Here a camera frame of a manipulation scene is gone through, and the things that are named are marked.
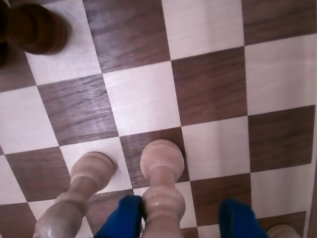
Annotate light wooden bishop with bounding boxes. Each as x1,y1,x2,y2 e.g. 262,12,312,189
140,138,186,238

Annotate wooden chessboard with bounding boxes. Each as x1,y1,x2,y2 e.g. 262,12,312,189
0,0,317,238

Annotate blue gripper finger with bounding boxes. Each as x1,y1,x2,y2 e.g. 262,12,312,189
218,198,268,238
93,195,145,238

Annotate light wooden pawn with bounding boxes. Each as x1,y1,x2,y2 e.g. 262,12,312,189
33,151,115,238
266,224,307,238

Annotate dark wooden pawn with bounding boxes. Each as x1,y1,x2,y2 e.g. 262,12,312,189
0,0,73,69

